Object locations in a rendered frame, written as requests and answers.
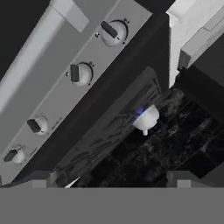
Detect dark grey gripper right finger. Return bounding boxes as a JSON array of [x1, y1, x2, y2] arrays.
[[166, 170, 219, 188]]

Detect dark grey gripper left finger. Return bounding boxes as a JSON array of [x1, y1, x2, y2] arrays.
[[5, 170, 59, 188]]

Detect white stove knob black grip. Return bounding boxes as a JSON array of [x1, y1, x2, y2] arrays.
[[69, 61, 95, 87], [3, 144, 26, 165], [25, 115, 49, 136], [100, 19, 130, 47]]

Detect grey stove with black hob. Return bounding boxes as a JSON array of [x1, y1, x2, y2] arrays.
[[0, 0, 176, 188]]

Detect light grey oven door handle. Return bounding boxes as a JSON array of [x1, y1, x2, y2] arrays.
[[0, 0, 90, 115]]

